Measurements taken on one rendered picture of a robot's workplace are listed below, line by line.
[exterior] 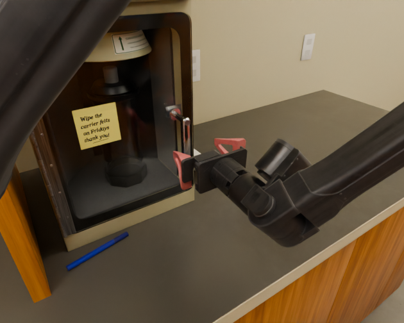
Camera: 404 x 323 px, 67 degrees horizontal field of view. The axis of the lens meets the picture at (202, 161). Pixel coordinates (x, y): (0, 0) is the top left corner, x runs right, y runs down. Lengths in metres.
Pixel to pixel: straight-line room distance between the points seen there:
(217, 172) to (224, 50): 0.79
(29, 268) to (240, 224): 0.44
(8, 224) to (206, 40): 0.89
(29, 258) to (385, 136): 0.56
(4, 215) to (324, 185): 0.45
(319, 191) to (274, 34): 1.07
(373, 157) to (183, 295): 0.40
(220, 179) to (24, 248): 0.34
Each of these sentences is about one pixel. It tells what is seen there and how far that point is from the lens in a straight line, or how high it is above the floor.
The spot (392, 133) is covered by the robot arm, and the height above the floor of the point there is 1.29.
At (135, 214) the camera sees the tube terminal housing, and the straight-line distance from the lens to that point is 0.74.
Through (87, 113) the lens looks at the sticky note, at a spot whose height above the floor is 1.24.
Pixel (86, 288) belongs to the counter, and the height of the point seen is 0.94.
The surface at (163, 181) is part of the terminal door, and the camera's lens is 0.70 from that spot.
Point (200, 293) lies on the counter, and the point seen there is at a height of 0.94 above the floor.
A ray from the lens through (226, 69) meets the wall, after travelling 1.27.
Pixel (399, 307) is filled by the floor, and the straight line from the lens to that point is 1.99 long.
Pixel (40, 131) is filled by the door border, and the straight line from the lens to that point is 0.57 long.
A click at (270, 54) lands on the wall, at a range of 1.42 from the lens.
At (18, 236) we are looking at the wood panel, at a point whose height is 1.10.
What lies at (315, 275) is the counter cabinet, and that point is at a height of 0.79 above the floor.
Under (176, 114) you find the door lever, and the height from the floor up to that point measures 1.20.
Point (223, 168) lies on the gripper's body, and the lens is 0.51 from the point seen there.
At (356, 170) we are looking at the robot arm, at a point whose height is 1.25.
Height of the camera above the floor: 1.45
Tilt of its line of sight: 32 degrees down
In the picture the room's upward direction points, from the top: straight up
